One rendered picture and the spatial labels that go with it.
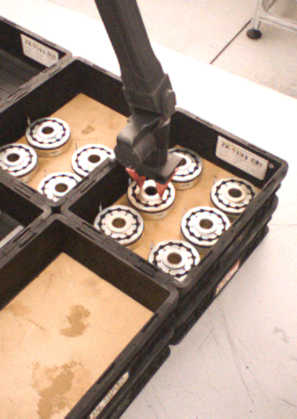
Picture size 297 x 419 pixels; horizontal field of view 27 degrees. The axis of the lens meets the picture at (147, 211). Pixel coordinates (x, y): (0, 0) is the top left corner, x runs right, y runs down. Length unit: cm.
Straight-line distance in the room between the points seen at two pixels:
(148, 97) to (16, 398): 57
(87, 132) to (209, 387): 65
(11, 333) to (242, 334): 48
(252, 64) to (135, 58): 213
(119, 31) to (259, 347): 69
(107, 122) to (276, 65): 176
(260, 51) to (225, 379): 223
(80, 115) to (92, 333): 60
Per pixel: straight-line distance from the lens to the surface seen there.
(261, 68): 314
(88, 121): 152
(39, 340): 116
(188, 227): 126
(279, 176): 129
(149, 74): 108
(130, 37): 102
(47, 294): 121
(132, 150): 110
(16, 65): 171
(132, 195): 131
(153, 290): 112
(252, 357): 130
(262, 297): 138
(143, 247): 126
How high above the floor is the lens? 184
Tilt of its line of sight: 50 degrees down
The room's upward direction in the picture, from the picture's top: 3 degrees clockwise
